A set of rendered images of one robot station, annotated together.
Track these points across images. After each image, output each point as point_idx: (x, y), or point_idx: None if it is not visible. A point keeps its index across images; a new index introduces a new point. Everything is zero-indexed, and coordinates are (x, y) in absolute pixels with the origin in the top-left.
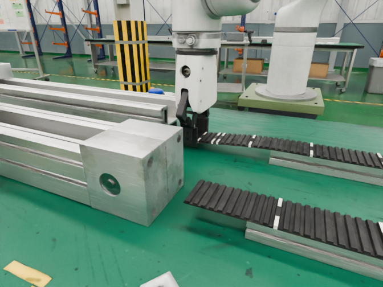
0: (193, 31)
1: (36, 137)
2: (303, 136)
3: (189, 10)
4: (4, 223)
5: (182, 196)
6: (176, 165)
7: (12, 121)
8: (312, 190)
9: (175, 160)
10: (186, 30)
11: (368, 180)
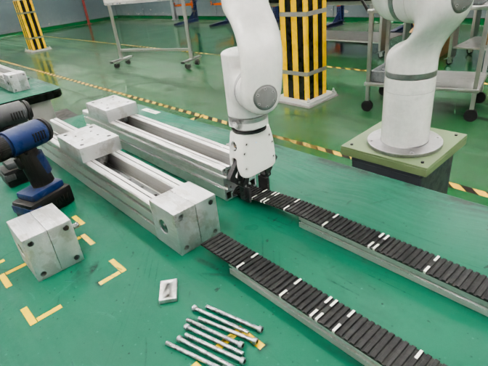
0: (237, 118)
1: (131, 189)
2: (365, 202)
3: (232, 104)
4: (112, 239)
5: None
6: (209, 219)
7: (126, 168)
8: (308, 253)
9: (208, 216)
10: (232, 117)
11: (362, 254)
